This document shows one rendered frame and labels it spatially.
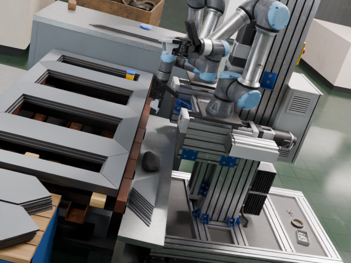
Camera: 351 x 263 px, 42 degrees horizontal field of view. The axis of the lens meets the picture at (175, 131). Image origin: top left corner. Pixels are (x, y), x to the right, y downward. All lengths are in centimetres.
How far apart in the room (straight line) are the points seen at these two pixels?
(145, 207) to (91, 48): 160
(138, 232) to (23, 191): 52
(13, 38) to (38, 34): 212
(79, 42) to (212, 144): 139
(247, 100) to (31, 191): 109
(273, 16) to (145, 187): 100
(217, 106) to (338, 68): 553
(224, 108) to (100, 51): 130
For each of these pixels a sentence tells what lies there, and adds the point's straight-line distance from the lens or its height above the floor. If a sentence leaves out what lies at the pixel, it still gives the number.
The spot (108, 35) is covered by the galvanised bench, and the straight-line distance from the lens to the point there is 334.
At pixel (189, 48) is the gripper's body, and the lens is 196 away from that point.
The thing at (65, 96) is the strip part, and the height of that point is 86.
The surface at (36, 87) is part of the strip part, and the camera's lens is 273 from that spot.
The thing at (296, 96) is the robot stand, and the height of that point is 119.
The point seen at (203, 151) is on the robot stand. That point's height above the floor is 82.
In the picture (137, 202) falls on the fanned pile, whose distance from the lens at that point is 215.
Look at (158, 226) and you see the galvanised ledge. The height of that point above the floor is 68.
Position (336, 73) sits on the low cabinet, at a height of 27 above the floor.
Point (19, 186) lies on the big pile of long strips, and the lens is 187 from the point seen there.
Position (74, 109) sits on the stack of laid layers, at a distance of 257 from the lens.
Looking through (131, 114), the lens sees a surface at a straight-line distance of 261.
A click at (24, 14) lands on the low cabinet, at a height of 51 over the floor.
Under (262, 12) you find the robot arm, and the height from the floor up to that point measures 162.
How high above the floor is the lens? 193
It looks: 25 degrees down
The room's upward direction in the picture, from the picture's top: 16 degrees clockwise
